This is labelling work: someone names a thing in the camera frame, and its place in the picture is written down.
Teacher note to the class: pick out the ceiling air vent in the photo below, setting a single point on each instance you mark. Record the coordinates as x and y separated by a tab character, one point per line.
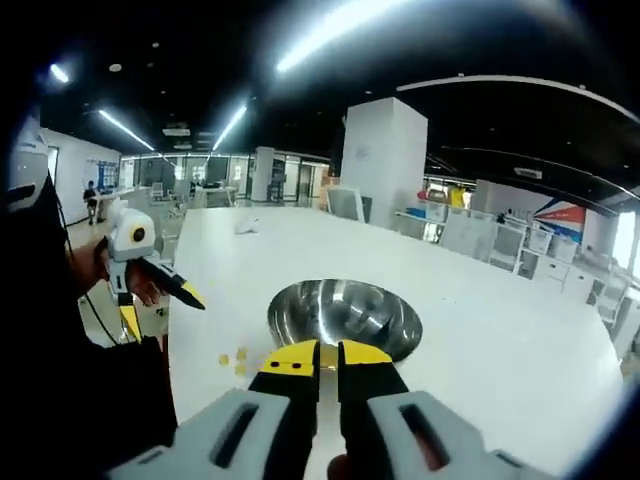
528	172

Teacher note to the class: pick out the person's black clothing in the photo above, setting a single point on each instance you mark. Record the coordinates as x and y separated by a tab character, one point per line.
125	400

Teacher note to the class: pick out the white crumpled tissue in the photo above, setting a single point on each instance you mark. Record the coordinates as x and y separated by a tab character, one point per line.
248	226

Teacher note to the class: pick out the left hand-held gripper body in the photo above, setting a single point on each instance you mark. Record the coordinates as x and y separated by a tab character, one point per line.
122	230

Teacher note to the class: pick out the blue wall board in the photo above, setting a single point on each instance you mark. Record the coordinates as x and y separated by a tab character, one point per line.
107	175

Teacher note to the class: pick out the stainless steel bowl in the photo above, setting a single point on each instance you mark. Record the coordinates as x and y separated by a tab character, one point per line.
350	310

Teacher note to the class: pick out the person's left hand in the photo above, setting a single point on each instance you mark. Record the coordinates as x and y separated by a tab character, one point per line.
87	270

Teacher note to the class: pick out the white table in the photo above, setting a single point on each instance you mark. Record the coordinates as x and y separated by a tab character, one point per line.
475	325

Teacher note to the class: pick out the row of white storage cabinets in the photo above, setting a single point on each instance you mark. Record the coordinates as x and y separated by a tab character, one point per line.
550	255

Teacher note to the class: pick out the yellow bag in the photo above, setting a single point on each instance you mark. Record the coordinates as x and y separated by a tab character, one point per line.
456	197

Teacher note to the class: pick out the grey office chair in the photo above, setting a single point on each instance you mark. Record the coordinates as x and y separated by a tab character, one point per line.
347	202

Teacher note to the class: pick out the ceiling light strip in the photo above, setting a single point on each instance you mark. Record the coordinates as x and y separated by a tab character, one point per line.
125	129
230	127
335	35

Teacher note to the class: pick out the blue storage box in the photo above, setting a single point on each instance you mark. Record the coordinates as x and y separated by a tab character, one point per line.
415	212

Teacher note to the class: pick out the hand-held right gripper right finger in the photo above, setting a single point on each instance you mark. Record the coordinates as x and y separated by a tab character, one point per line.
415	435

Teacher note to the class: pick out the white chest-worn device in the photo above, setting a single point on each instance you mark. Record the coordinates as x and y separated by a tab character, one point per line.
27	165

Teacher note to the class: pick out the person's right hand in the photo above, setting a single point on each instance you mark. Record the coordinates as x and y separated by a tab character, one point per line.
339	470

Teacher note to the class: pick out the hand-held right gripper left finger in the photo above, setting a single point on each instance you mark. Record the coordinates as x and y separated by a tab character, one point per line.
240	435

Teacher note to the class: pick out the yellow chips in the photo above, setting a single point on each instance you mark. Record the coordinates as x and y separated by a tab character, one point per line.
241	370

